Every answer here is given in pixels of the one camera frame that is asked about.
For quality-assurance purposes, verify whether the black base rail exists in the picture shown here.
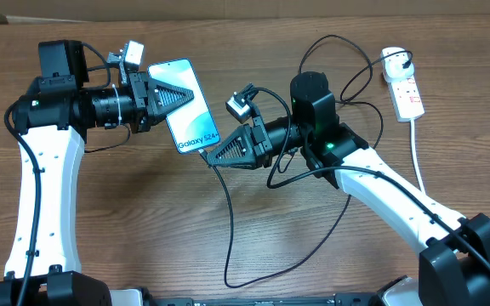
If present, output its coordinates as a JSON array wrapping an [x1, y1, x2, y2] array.
[[145, 292, 374, 306]]

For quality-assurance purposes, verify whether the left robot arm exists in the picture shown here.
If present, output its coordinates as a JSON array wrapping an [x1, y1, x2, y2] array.
[[0, 40, 194, 305]]

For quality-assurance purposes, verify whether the white power strip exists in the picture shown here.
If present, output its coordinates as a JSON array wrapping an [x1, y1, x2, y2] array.
[[388, 76, 424, 122]]

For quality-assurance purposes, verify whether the blue Galaxy smartphone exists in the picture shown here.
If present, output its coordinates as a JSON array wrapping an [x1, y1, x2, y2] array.
[[147, 59, 220, 154]]

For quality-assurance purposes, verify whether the white charger plug adapter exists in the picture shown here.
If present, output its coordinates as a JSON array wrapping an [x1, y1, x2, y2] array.
[[380, 47, 414, 83]]

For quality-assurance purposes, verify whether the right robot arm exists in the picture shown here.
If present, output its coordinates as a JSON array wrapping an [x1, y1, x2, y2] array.
[[206, 71, 490, 305]]

